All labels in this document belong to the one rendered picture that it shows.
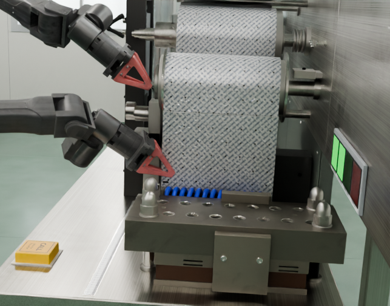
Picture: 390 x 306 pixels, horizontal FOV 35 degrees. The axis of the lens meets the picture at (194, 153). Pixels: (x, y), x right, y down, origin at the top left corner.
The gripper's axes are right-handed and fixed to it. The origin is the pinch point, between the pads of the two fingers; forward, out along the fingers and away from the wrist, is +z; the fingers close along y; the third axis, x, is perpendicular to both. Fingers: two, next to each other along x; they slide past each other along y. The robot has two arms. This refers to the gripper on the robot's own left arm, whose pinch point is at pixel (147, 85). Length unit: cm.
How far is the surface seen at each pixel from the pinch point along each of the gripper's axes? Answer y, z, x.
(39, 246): 18.9, 2.7, -36.0
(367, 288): 2, 71, -4
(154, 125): 1.7, 6.7, -5.6
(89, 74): -548, -13, -154
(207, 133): 10.2, 14.9, 2.2
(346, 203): -293, 193, -39
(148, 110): 1.2, 3.7, -4.0
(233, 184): 11.1, 26.2, -2.3
